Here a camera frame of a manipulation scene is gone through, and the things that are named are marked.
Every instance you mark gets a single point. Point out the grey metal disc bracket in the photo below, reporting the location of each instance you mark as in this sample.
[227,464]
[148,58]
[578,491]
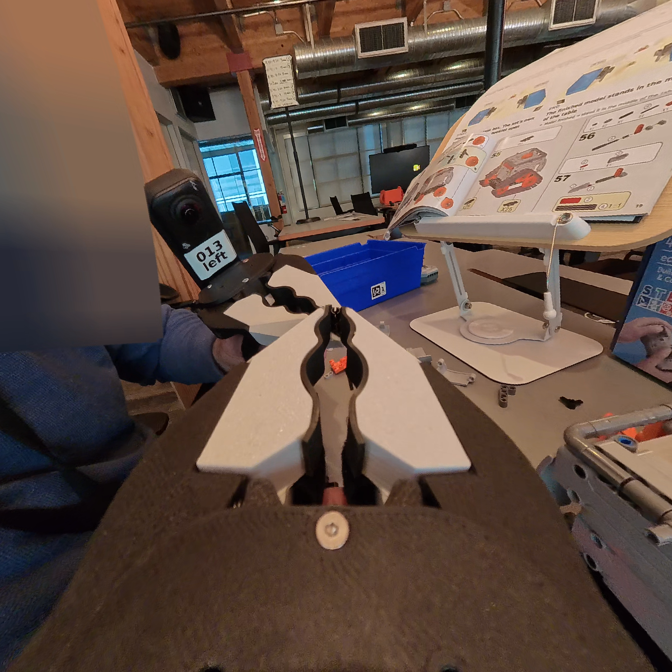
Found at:
[488,330]

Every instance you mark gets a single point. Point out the dark grey short bent liftarm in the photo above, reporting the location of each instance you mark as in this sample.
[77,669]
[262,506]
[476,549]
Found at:
[506,395]

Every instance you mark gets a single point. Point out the printed toy packaging box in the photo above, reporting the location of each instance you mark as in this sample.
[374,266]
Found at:
[648,315]

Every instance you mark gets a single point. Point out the black monitor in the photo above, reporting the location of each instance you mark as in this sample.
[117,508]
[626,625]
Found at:
[399,168]

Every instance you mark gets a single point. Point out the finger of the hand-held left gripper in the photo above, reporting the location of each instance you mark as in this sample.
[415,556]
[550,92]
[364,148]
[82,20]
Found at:
[262,320]
[304,286]

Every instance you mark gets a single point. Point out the grey ribbed part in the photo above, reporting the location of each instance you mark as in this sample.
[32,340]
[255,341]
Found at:
[429,274]

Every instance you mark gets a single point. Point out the silver ventilation duct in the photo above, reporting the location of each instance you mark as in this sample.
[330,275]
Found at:
[446,42]

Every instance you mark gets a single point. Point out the light grey holed curved panel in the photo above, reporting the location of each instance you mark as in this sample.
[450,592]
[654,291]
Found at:
[420,354]

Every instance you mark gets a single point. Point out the paper sign on stand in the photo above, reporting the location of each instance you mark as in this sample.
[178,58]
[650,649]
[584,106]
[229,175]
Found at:
[281,81]

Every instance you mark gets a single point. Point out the black pole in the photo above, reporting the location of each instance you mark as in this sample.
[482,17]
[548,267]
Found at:
[493,42]

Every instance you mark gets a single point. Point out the printed task sheet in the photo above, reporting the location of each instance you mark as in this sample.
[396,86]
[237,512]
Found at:
[577,89]

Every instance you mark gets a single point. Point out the brown background table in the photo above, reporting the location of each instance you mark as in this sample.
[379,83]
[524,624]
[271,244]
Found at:
[336,225]

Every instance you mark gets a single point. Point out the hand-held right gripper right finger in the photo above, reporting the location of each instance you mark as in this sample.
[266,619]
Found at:
[409,420]

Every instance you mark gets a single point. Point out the person's left forearm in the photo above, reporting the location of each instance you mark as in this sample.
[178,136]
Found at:
[178,346]

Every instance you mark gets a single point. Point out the black small angled connector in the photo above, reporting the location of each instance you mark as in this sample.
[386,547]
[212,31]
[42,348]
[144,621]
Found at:
[569,402]

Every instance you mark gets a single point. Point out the printed instruction booklet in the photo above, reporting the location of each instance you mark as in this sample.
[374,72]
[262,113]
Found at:
[525,173]

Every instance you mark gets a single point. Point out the toy vehicle with orange wheels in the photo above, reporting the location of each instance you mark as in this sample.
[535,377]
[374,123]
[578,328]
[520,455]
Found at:
[619,498]

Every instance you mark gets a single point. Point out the white vent grille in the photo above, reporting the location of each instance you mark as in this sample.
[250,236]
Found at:
[381,36]

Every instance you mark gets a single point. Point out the orange ridged wedge panel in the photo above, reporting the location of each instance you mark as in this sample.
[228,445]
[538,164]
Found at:
[336,364]

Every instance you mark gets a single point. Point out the person's left hand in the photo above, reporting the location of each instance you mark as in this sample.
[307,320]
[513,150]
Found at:
[231,353]

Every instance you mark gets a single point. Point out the wooden post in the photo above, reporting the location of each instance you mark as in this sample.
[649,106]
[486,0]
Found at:
[252,131]

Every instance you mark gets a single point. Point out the white book stand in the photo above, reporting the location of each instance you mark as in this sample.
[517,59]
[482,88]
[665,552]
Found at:
[630,239]

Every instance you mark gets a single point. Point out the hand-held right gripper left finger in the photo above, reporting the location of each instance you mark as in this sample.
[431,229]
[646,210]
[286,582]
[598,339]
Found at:
[257,420]

